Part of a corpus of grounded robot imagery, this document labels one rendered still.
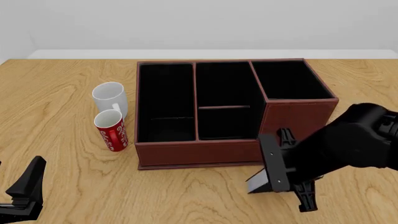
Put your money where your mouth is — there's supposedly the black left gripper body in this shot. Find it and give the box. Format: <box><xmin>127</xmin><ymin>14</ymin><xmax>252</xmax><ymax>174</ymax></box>
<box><xmin>0</xmin><ymin>198</ymin><xmax>44</xmax><ymax>224</ymax></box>

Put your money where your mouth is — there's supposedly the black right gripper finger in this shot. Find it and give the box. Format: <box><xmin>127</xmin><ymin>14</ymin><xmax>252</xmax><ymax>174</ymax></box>
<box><xmin>276</xmin><ymin>127</ymin><xmax>298</xmax><ymax>151</ymax></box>
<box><xmin>291</xmin><ymin>180</ymin><xmax>318</xmax><ymax>213</ymax></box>

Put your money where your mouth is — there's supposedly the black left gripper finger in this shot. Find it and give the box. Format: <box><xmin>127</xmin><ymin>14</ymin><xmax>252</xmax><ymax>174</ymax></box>
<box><xmin>5</xmin><ymin>155</ymin><xmax>47</xmax><ymax>204</ymax></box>

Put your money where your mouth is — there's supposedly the red-brown desk caddy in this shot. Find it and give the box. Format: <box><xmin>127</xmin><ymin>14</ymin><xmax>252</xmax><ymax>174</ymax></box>
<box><xmin>134</xmin><ymin>58</ymin><xmax>340</xmax><ymax>170</ymax></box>

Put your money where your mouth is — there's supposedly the red mug with white pattern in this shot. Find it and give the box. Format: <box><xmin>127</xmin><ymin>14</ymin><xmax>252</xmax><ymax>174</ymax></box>
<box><xmin>93</xmin><ymin>108</ymin><xmax>129</xmax><ymax>153</ymax></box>

